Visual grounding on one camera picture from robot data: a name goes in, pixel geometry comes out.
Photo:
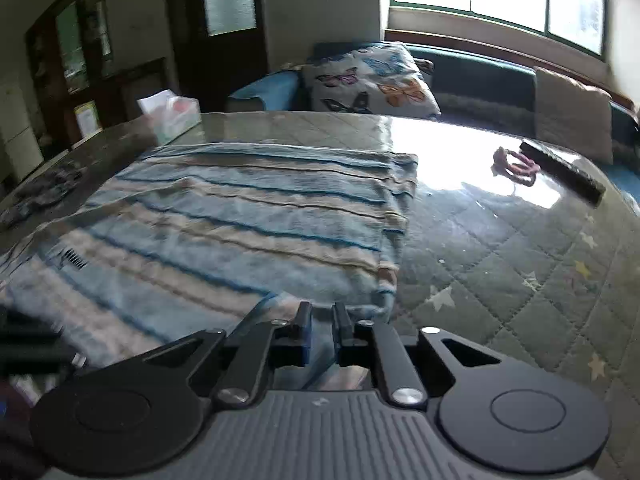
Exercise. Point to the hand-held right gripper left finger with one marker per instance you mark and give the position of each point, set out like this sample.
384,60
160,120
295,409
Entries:
306,340

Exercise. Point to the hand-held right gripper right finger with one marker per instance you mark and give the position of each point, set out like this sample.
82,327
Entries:
340,332

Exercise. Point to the black remote control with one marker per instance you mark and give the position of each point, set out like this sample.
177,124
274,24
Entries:
560,167

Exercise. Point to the teal corner sofa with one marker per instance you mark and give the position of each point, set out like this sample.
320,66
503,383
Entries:
475,75

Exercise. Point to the dark wooden cabinet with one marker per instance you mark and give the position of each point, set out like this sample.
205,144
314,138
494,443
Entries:
125,90

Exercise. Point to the small patterned cushion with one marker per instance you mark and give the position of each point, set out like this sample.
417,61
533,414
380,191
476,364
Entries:
424,66

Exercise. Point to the dark patterned cloth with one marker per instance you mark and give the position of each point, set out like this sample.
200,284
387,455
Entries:
45,190

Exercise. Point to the tissue box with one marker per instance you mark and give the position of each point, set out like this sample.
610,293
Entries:
175,120

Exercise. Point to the blue beige striped garment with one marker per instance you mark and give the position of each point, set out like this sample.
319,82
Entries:
225,220

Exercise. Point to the white cabinet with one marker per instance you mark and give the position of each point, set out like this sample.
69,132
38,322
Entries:
17,135

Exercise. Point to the grey quilted star table cover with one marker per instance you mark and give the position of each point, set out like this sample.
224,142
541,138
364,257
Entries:
500,270

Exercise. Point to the butterfly print pillow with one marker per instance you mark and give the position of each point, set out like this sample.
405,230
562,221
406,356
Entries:
370,85

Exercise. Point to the beige pillow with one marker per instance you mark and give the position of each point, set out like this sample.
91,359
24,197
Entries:
570,110

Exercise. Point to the dark wooden door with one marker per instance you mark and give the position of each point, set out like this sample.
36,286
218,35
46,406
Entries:
220,70

